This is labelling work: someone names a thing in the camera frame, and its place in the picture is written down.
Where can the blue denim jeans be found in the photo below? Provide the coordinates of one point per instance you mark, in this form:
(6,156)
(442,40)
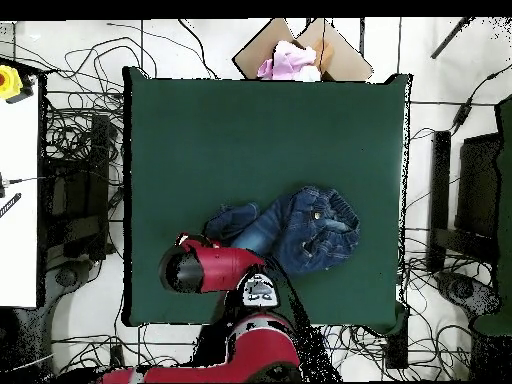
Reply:
(312,232)

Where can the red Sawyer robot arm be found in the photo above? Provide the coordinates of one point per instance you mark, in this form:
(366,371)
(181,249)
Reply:
(232,264)

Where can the dark green table cloth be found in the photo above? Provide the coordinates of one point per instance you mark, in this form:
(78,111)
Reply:
(240,140)

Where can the black equipment rack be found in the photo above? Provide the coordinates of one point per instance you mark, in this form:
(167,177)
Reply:
(100,160)

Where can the white table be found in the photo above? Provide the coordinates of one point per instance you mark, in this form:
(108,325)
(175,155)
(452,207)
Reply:
(18,240)

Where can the brown cardboard box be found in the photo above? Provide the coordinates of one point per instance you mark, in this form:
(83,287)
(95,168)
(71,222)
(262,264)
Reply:
(256,52)

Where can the pink cloth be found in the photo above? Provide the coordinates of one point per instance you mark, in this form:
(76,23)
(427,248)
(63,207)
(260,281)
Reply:
(288,60)

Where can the black stand beside table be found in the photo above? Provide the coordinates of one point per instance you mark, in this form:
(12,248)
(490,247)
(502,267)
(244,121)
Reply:
(396,352)

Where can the yellow emergency stop button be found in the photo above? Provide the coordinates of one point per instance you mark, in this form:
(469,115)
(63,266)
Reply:
(10,82)

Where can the black rod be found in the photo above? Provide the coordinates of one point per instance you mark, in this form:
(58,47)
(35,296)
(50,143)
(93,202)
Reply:
(448,39)

